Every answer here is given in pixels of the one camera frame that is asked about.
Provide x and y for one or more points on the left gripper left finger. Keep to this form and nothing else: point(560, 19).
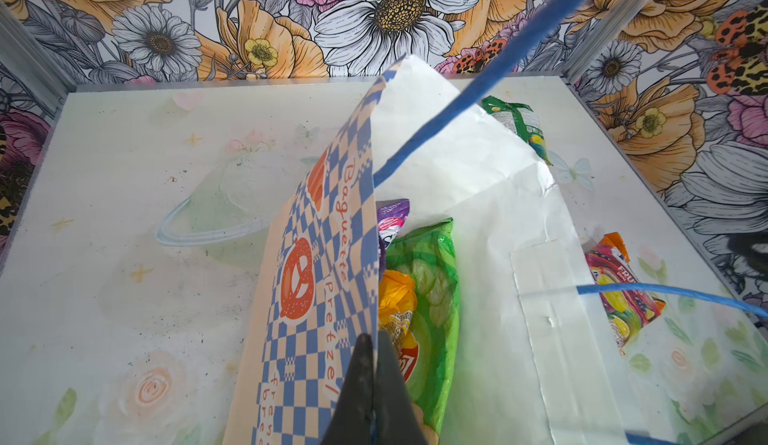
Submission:
point(353, 417)

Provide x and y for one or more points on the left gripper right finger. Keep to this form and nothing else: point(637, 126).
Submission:
point(395, 420)

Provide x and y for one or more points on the green Lays chips bag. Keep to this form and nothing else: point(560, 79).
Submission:
point(428, 355)

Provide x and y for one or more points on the yellow mango candy bag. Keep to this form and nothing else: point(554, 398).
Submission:
point(397, 304)

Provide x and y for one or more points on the checkered paper bag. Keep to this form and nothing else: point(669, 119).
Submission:
point(528, 369)

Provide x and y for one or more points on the purple candy bag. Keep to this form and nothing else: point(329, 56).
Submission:
point(391, 217)

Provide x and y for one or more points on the Fox's fruits candy bag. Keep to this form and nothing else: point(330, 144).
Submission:
point(628, 311)

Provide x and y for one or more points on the green rainbow snack bag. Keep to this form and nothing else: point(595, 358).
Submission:
point(520, 119)

